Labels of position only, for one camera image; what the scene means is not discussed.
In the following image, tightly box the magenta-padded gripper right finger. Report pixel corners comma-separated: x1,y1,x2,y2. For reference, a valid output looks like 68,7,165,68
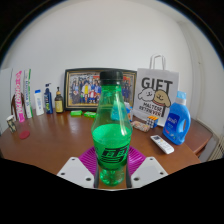
125,145,169,189

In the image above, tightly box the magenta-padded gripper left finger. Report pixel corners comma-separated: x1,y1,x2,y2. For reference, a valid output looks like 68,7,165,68
56,145,100,190

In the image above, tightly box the green plastic drink bottle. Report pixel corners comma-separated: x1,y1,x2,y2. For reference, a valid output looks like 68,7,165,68
90,69,134,187

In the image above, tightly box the white remote control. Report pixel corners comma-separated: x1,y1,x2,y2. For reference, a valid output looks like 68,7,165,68
149,134,175,155

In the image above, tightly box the patterned snack pouch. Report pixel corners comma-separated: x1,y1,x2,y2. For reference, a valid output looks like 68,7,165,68
129,120,151,133

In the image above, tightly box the colourful puzzle cube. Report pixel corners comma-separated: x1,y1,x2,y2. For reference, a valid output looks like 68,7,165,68
145,115,160,129

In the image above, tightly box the blue detergent bottle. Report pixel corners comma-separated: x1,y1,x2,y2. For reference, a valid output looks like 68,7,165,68
162,90,192,146

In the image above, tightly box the small green pack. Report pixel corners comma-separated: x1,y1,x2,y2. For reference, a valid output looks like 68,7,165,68
69,109,83,117
83,111,98,119

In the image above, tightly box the blue tissue pack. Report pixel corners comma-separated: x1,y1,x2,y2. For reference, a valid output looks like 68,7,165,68
123,101,134,122

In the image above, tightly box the amber pump bottle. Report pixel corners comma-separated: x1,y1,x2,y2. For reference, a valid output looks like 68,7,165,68
54,86,65,114

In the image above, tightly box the white radiator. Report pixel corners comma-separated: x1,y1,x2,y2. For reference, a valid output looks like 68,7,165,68
208,133,224,162

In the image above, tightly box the blue pump bottle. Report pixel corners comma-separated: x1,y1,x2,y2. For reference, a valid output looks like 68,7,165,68
43,82,54,115

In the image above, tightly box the white paper gift bag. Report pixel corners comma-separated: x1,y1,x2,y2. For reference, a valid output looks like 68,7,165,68
132,54,180,128

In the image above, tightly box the white bottle with blue cap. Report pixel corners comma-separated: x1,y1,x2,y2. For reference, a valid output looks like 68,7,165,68
33,89,45,117

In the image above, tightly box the framed group photo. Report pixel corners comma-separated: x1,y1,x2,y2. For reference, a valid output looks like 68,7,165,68
63,67,138,112

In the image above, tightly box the brown wooden chair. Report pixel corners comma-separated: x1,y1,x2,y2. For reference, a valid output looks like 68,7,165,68
9,93,26,121

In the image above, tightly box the white shuttlecock tube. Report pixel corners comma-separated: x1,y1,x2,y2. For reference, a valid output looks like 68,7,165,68
22,68,34,119

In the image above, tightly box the pink shuttlecock tube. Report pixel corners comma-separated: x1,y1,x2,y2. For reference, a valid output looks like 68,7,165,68
13,70,27,123

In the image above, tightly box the white panel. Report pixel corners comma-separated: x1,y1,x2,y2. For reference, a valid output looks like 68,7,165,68
0,68,14,134

